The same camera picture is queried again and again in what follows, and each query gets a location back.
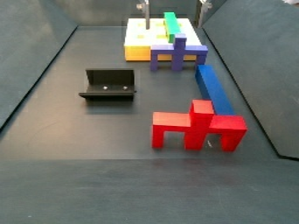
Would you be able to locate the green long block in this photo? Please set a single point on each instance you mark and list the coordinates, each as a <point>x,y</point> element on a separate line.
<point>171,25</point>

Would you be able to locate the grey metal post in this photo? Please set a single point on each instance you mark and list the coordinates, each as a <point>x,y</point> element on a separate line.
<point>206,5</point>

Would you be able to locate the blue long block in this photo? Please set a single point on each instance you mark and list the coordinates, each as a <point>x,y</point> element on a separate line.
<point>212,91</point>

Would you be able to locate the red cross-shaped block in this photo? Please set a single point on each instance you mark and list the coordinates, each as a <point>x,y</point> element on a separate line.
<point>196,124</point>

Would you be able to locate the yellow slotted board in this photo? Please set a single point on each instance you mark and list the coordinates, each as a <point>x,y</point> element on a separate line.
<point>140,38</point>

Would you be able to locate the black angle bracket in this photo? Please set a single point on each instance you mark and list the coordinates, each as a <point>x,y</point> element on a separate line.
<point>109,84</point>

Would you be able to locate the grey metal rod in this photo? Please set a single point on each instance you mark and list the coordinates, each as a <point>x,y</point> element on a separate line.
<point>143,6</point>

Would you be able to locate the purple cross-shaped block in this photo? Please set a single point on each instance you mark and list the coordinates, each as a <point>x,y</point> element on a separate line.
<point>178,50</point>

